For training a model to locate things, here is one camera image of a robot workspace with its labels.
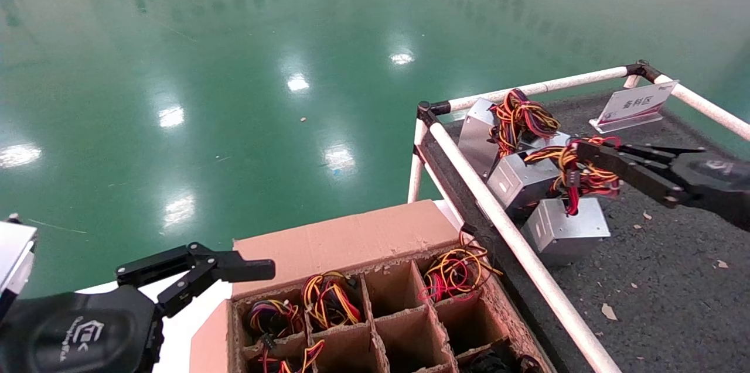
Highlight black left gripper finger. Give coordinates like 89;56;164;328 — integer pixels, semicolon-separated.
116;242;277;319

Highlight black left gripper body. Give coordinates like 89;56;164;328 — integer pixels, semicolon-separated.
0;285;166;373

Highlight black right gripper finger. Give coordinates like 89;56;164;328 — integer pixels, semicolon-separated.
576;140;683;208
609;143;707;172

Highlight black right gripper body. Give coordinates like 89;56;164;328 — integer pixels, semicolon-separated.
668;152;750;232

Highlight silver power supply with cables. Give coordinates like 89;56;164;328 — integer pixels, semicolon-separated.
486;146;587;223
458;88;572;182
521;136;621;266

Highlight cardboard box with dividers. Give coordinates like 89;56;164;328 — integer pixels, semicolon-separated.
189;200;557;373

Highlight clear acrylic label sign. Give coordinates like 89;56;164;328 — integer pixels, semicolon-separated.
589;80;680;134

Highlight power supply purple black cables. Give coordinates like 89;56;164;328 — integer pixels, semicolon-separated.
245;298;304;338

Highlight power supply red orange cables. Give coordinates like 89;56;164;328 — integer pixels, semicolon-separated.
257;333;326;373

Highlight power supply yellow red cables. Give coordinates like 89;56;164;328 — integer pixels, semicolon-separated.
301;271;364;330

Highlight white pipe frame rack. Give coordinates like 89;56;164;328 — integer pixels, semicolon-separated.
408;60;750;373

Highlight power supply orange pink cables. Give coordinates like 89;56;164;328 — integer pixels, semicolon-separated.
418;222;503;304

